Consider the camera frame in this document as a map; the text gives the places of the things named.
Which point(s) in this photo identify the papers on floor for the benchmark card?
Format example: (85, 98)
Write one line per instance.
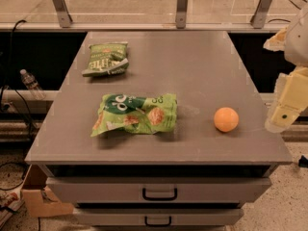
(10, 203)

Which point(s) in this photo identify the upper grey drawer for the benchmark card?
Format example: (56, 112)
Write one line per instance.
(128, 189)

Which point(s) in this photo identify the middle metal bracket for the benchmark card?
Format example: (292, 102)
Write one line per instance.
(181, 13)

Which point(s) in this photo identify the metal bracket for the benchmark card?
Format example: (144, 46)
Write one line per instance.
(63, 15)
(258, 20)
(181, 13)

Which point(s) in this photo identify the clear plastic water bottle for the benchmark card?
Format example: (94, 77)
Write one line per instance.
(31, 83)

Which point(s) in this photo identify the green jalapeno chip bag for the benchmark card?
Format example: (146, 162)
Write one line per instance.
(107, 59)

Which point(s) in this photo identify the lower grey drawer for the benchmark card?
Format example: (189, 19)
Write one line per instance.
(180, 217)

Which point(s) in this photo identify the black lower drawer handle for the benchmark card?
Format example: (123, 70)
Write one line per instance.
(157, 222)

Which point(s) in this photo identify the cardboard box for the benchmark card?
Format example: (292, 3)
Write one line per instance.
(40, 201)

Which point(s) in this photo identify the black upper drawer handle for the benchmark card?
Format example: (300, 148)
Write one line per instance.
(159, 196)

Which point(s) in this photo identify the black drawer handle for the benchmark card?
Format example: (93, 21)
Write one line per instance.
(159, 196)
(157, 222)

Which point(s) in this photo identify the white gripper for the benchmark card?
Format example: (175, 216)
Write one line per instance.
(297, 43)

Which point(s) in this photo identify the right metal bracket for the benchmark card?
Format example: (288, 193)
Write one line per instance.
(258, 20)

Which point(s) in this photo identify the black object right floor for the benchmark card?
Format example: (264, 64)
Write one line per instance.
(303, 162)

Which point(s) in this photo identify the grey drawer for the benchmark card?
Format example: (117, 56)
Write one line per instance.
(128, 189)
(180, 217)

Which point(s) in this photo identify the left metal bracket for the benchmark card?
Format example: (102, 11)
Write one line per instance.
(63, 15)

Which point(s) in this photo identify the green rice chip bag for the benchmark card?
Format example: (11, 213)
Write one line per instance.
(136, 115)

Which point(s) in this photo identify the orange ball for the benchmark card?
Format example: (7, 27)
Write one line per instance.
(226, 119)

